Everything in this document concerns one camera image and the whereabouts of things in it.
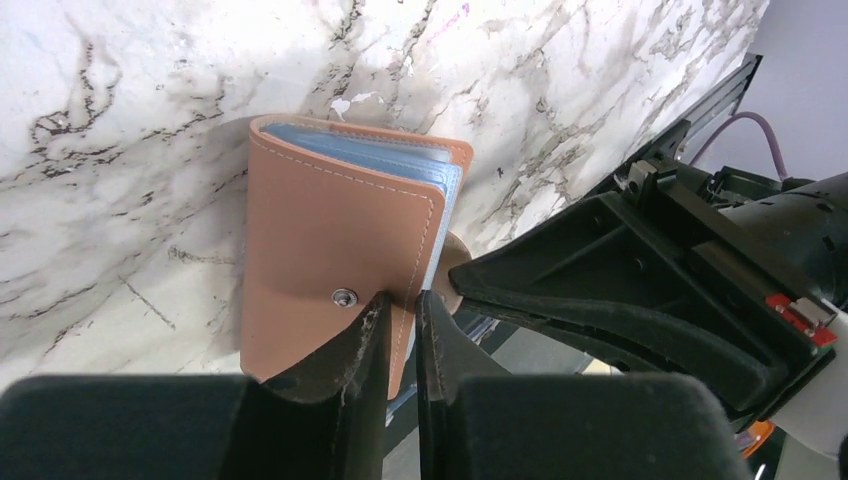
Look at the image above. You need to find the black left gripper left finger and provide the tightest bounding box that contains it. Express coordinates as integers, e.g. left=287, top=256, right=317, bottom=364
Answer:
left=1, top=292, right=391, bottom=479

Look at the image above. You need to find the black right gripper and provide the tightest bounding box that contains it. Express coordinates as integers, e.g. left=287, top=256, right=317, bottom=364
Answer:
left=449, top=162, right=847, bottom=424

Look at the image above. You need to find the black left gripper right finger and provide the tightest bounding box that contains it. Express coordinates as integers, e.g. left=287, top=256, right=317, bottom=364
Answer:
left=415, top=291, right=751, bottom=479

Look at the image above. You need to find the tan leather card holder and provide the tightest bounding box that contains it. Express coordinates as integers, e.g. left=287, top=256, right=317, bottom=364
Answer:
left=240, top=114, right=474, bottom=396

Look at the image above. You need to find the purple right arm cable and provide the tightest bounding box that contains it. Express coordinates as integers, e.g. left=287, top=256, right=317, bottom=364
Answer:
left=687, top=111, right=790, bottom=181

